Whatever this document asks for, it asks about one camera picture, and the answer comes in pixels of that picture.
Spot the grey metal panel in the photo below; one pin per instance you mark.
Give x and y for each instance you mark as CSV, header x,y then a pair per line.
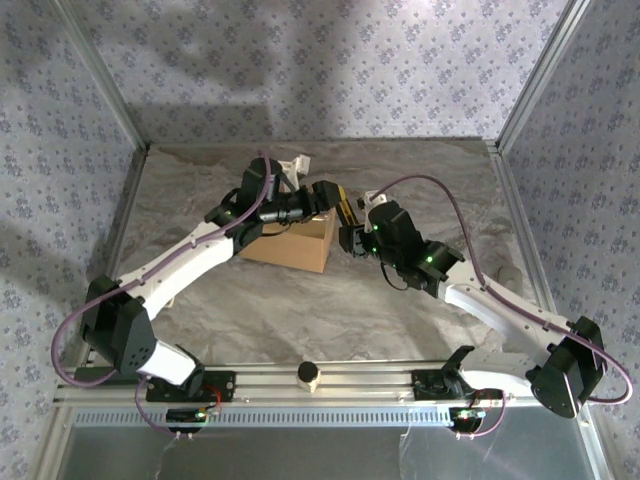
x,y
300,455

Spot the aluminium frame cross rail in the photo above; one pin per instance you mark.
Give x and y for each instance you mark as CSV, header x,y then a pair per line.
x,y
360,382

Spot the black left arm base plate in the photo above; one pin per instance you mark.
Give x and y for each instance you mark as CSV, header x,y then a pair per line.
x,y
227,387

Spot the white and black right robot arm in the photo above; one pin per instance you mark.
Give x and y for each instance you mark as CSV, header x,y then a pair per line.
x,y
480,305

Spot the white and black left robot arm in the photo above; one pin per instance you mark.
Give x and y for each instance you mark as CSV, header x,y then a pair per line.
x,y
175,267

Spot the small black controller board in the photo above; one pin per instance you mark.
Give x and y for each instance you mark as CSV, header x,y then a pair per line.
x,y
185,415
467,415

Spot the aluminium frame post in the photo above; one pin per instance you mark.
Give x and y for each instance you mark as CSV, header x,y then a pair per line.
x,y
540,75
105,75

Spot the black bar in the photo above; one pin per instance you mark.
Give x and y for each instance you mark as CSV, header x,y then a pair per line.
x,y
95,374

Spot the marble patterned table cover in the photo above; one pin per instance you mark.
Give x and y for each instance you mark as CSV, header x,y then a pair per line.
x,y
300,320

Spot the brown cardboard express box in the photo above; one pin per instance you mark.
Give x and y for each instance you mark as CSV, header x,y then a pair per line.
x,y
300,245

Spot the aluminium frame side rail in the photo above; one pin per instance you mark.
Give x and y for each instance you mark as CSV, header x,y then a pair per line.
x,y
507,190
129,200

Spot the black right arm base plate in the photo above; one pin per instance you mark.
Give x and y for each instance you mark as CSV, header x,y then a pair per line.
x,y
424,387

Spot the small grey round object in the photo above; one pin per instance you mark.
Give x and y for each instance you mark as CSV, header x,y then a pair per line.
x,y
509,276

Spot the black knob on cream base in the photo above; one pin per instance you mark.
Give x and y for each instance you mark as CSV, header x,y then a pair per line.
x,y
308,375

